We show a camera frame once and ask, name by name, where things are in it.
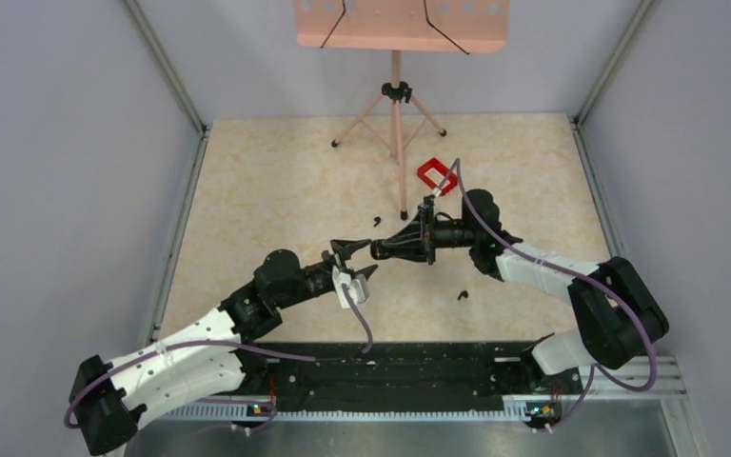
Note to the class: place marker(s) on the red plastic box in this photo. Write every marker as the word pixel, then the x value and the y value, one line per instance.
pixel 433 173

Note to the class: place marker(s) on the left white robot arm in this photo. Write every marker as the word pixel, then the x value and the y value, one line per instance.
pixel 111 401

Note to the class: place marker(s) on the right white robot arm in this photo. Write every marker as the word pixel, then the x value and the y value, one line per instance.
pixel 617 316

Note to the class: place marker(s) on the black earbud charging case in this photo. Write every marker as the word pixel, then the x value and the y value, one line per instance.
pixel 378 250

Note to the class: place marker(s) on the pink music stand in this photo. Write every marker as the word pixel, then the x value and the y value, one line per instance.
pixel 465 27

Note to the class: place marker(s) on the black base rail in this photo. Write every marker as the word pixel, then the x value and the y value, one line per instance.
pixel 429 377

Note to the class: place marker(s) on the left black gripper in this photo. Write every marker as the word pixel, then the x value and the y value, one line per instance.
pixel 345 248

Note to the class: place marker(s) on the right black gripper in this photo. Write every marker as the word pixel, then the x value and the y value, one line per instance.
pixel 419 237

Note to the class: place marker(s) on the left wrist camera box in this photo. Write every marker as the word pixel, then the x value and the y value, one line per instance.
pixel 351 287

